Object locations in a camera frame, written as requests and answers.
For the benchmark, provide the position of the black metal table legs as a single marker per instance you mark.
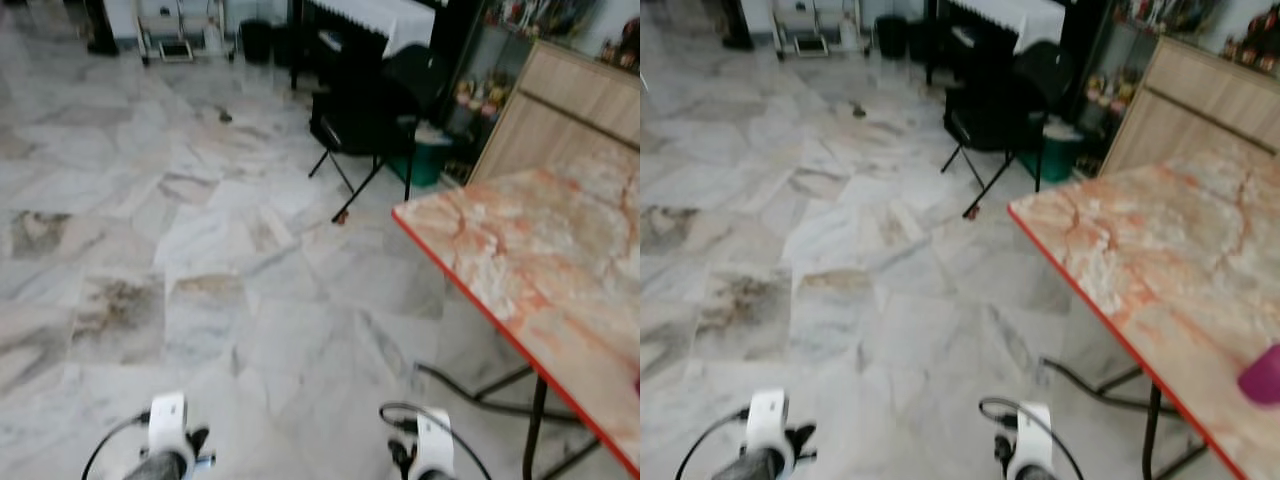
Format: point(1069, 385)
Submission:
point(1152, 420)
point(535, 420)

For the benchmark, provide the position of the green plastic basin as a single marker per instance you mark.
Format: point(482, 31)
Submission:
point(428, 165)
point(1055, 160)

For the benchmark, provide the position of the black folding chair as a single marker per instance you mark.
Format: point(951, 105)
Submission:
point(365, 110)
point(1000, 105)

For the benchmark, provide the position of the glass shelf with ornaments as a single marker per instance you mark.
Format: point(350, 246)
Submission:
point(480, 95)
point(1105, 95)

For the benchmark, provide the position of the light wooden cabinet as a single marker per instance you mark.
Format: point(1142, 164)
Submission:
point(560, 110)
point(1190, 100)

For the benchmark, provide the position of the black waste bin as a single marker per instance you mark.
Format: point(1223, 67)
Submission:
point(891, 36)
point(256, 40)

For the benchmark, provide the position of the table with white cloth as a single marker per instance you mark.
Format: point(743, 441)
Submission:
point(1010, 15)
point(380, 20)

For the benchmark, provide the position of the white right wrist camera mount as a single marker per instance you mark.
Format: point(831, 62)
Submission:
point(1035, 435)
point(436, 440)

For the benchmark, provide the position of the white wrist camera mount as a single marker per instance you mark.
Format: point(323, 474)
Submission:
point(767, 417)
point(167, 420)
point(436, 440)
point(1035, 435)

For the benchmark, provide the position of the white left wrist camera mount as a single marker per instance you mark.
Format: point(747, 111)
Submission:
point(167, 420)
point(767, 417)

